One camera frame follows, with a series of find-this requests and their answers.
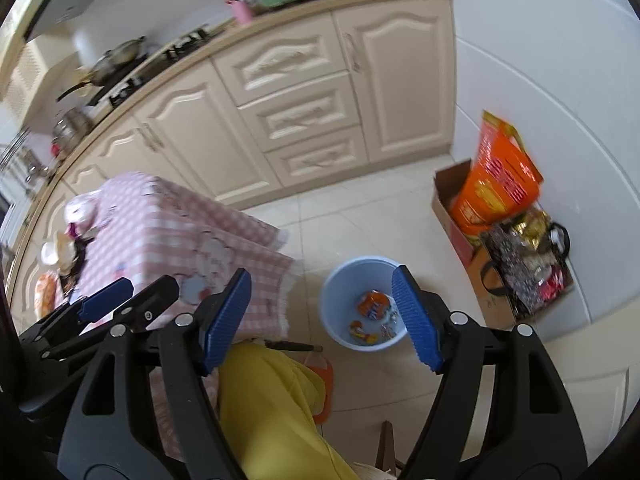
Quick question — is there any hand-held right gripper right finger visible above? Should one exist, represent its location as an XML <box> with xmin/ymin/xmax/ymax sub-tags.
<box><xmin>391</xmin><ymin>264</ymin><xmax>588</xmax><ymax>480</ymax></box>

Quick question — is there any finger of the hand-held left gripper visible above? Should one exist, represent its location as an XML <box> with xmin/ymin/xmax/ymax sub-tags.
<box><xmin>40</xmin><ymin>274</ymin><xmax>181</xmax><ymax>361</ymax></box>
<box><xmin>17</xmin><ymin>276</ymin><xmax>135</xmax><ymax>346</ymax></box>

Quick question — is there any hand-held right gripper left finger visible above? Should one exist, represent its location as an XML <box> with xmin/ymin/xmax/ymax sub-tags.
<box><xmin>57</xmin><ymin>267</ymin><xmax>253</xmax><ymax>480</ymax></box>

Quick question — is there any light blue plastic bin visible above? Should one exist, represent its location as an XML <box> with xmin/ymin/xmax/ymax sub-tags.
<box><xmin>320</xmin><ymin>256</ymin><xmax>412</xmax><ymax>353</ymax></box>

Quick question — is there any white plastic bag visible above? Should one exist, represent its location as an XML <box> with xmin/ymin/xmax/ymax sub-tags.
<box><xmin>64</xmin><ymin>195</ymin><xmax>101</xmax><ymax>228</ymax></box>

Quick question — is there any black rod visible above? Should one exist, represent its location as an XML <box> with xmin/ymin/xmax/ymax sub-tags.
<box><xmin>262</xmin><ymin>338</ymin><xmax>323</xmax><ymax>353</ymax></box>

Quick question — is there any pink checked printed tablecloth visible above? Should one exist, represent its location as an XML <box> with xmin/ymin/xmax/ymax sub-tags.
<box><xmin>62</xmin><ymin>170</ymin><xmax>307</xmax><ymax>463</ymax></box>

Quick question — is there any person's yellow trouser leg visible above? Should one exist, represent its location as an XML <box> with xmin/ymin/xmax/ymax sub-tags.
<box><xmin>217</xmin><ymin>342</ymin><xmax>361</xmax><ymax>480</ymax></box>

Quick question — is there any orange plastic stool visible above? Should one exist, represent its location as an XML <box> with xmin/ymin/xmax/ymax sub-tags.
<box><xmin>305</xmin><ymin>352</ymin><xmax>335</xmax><ymax>423</ymax></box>

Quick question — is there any dark glittery gift bag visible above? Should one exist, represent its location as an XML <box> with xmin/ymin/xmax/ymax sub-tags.
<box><xmin>480</xmin><ymin>205</ymin><xmax>571</xmax><ymax>321</ymax></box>

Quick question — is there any brown cardboard box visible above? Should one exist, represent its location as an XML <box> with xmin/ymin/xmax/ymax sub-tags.
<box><xmin>432</xmin><ymin>157</ymin><xmax>501</xmax><ymax>273</ymax></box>

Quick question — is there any wooden chair leg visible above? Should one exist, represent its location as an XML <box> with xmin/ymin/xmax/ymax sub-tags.
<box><xmin>372</xmin><ymin>420</ymin><xmax>401</xmax><ymax>480</ymax></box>

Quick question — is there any orange printed bag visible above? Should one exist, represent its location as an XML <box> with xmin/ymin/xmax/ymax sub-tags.
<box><xmin>447</xmin><ymin>109</ymin><xmax>545</xmax><ymax>236</ymax></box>

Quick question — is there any steel stockpot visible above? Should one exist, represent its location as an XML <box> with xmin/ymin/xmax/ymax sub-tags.
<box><xmin>51</xmin><ymin>107</ymin><xmax>96</xmax><ymax>148</ymax></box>

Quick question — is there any cream cabinet drawer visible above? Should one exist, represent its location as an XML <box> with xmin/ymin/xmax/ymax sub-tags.
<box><xmin>265</xmin><ymin>127</ymin><xmax>371</xmax><ymax>188</ymax></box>
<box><xmin>237</xmin><ymin>72</ymin><xmax>361</xmax><ymax>153</ymax></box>
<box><xmin>212</xmin><ymin>24</ymin><xmax>348</xmax><ymax>108</ymax></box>

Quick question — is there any cream base cabinet run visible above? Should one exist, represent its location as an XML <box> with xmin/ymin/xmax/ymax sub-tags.
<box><xmin>0</xmin><ymin>0</ymin><xmax>458</xmax><ymax>321</ymax></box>

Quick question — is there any steel wok with lid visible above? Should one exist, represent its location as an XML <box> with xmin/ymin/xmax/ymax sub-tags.
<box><xmin>56</xmin><ymin>36</ymin><xmax>148</xmax><ymax>103</ymax></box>

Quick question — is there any black gas hob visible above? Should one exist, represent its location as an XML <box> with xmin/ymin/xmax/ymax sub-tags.
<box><xmin>107</xmin><ymin>25</ymin><xmax>211</xmax><ymax>108</ymax></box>

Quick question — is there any pink utensil holder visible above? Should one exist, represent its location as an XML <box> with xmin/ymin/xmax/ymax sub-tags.
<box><xmin>231</xmin><ymin>0</ymin><xmax>256</xmax><ymax>26</ymax></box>

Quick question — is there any black range hood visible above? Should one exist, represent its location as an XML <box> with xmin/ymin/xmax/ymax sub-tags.
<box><xmin>22</xmin><ymin>0</ymin><xmax>101</xmax><ymax>43</ymax></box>

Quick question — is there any wall utensil rack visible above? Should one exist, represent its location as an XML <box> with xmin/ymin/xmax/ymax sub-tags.
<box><xmin>0</xmin><ymin>130</ymin><xmax>51</xmax><ymax>186</ymax></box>

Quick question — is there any cream lattice wall cabinet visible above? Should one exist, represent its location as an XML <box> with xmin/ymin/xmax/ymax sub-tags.
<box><xmin>0</xmin><ymin>40</ymin><xmax>48</xmax><ymax>126</ymax></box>

